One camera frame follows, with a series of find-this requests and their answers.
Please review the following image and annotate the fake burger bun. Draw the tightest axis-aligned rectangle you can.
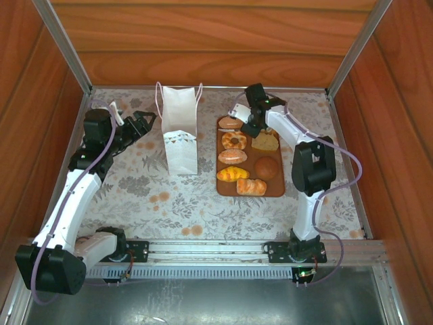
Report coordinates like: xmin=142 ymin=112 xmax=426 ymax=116
xmin=218 ymin=115 xmax=243 ymax=131

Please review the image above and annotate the fake twisted ring bread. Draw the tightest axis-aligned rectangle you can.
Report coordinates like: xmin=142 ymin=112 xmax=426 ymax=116
xmin=221 ymin=131 xmax=248 ymax=150

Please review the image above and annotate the fake cake slice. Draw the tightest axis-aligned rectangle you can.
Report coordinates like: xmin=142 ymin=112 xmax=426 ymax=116
xmin=250 ymin=131 xmax=280 ymax=152

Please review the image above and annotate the fake sesame bread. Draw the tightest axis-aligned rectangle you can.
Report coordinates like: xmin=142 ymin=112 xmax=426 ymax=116
xmin=218 ymin=148 xmax=249 ymax=166

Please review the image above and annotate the fake round brown bun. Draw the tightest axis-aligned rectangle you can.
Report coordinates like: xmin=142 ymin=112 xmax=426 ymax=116
xmin=254 ymin=156 xmax=280 ymax=179

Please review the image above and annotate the white paper bag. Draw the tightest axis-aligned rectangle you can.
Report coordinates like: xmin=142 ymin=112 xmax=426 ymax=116
xmin=154 ymin=81 xmax=204 ymax=176

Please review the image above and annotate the fake yellow bread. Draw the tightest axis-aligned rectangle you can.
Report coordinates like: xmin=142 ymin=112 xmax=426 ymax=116
xmin=216 ymin=165 xmax=250 ymax=183

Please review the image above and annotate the fake braided bread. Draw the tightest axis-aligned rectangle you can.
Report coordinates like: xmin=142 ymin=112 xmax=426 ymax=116
xmin=235 ymin=177 xmax=268 ymax=196

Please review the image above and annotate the brown serving tray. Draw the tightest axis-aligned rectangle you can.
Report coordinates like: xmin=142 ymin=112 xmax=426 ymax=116
xmin=215 ymin=114 xmax=286 ymax=198

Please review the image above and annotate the floral tablecloth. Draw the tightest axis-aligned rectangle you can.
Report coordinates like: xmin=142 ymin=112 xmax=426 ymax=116
xmin=76 ymin=87 xmax=368 ymax=242

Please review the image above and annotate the small circuit board green light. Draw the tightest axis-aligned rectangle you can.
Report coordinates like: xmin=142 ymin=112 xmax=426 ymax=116
xmin=293 ymin=267 xmax=319 ymax=288

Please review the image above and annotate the grey metal sheet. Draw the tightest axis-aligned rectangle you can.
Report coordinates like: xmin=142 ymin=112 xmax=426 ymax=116
xmin=23 ymin=265 xmax=388 ymax=325

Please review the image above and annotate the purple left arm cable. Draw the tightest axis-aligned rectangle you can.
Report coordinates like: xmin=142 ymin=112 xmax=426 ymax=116
xmin=30 ymin=99 xmax=131 ymax=305

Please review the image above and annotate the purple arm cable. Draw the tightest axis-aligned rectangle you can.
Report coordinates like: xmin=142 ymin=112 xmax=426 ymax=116
xmin=30 ymin=99 xmax=131 ymax=305
xmin=228 ymin=88 xmax=363 ymax=287

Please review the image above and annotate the aluminium frame side rail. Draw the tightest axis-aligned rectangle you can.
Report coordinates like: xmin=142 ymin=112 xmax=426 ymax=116
xmin=0 ymin=91 xmax=94 ymax=325
xmin=326 ymin=93 xmax=407 ymax=325

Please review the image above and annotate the aluminium frame post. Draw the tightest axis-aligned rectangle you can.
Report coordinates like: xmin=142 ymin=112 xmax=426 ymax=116
xmin=32 ymin=0 xmax=94 ymax=98
xmin=324 ymin=0 xmax=395 ymax=99

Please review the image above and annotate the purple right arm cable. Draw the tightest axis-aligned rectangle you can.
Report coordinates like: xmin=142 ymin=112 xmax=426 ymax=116
xmin=228 ymin=88 xmax=363 ymax=287

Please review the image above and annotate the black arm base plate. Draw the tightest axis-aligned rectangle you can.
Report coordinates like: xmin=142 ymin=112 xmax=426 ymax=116
xmin=265 ymin=240 xmax=328 ymax=264
xmin=87 ymin=239 xmax=150 ymax=263

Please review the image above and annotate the aluminium mounting rail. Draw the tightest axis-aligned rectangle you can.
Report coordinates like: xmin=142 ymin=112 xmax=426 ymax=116
xmin=26 ymin=238 xmax=386 ymax=265

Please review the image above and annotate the small wired connector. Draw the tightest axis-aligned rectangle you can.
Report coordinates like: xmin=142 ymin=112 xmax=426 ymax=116
xmin=118 ymin=252 xmax=135 ymax=282

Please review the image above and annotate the white slotted cable duct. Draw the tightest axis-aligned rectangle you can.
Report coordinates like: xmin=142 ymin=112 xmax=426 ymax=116
xmin=84 ymin=265 xmax=294 ymax=280

